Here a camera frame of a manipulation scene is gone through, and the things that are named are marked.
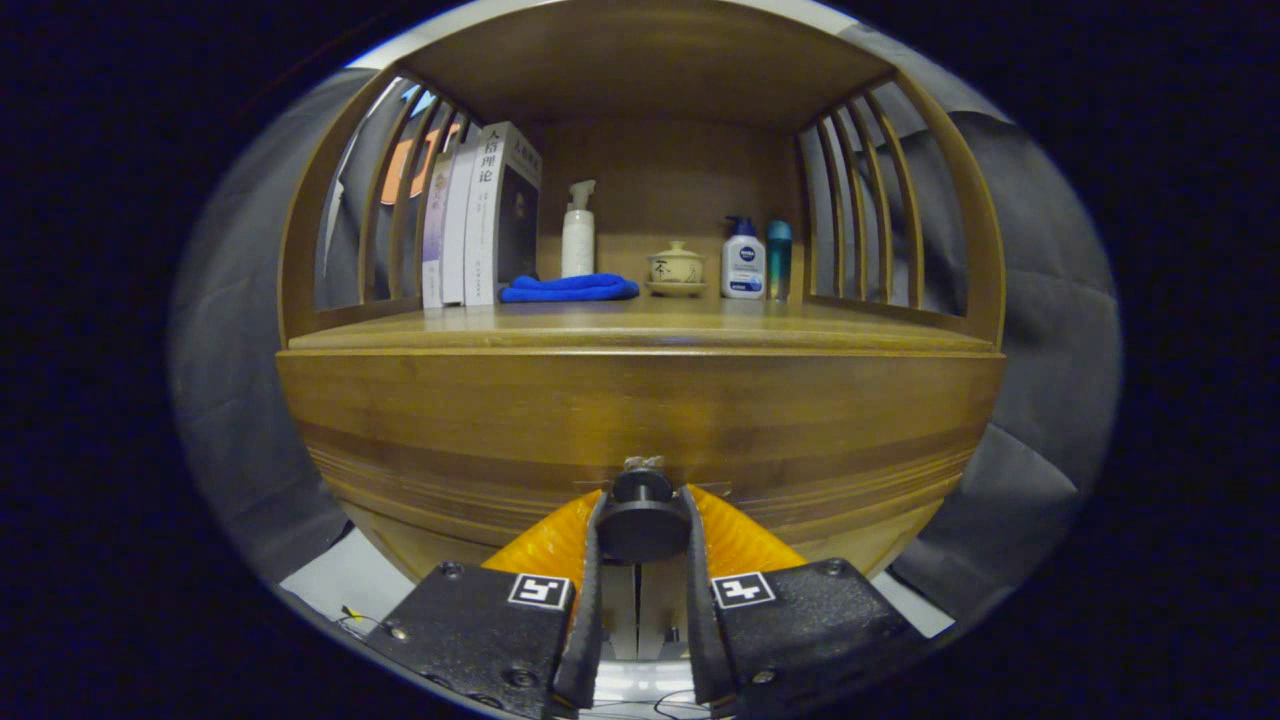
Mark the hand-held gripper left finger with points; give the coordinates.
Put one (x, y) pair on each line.
(590, 620)

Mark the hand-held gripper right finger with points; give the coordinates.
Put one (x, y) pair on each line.
(700, 630)

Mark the wooden countertop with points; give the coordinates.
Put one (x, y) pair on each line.
(650, 325)

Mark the wooden cabinet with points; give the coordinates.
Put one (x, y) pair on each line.
(660, 180)

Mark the blue folded cloth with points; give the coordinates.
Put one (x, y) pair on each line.
(570, 289)

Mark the beige lidded teacup with saucer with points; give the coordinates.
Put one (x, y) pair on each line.
(676, 268)

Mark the white bottle with blue cap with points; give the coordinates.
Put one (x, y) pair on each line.
(743, 270)

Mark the white pump bottle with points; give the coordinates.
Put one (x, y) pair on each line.
(578, 245)

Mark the teal slim bottle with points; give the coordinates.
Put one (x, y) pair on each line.
(779, 260)

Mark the purple spine book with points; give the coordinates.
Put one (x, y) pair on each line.
(434, 240)

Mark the thin white book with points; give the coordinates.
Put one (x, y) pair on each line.
(455, 230)

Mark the thick book with dark cover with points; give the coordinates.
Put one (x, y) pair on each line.
(485, 220)

